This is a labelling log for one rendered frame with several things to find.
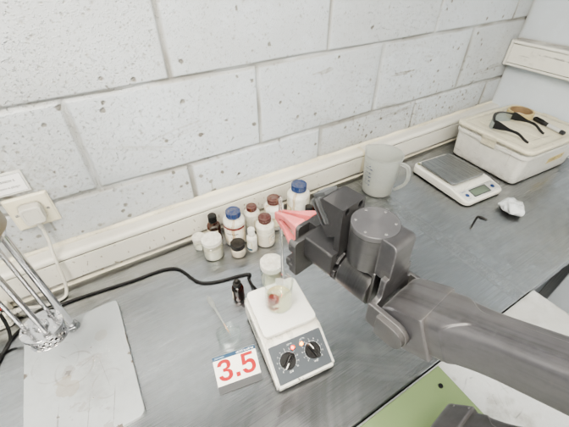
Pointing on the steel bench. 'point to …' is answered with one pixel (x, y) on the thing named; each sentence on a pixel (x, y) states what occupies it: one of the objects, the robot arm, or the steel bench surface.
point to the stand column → (38, 281)
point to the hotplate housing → (284, 341)
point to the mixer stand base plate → (84, 376)
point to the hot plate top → (294, 317)
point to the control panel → (303, 365)
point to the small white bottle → (251, 240)
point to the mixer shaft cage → (46, 324)
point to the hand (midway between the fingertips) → (280, 215)
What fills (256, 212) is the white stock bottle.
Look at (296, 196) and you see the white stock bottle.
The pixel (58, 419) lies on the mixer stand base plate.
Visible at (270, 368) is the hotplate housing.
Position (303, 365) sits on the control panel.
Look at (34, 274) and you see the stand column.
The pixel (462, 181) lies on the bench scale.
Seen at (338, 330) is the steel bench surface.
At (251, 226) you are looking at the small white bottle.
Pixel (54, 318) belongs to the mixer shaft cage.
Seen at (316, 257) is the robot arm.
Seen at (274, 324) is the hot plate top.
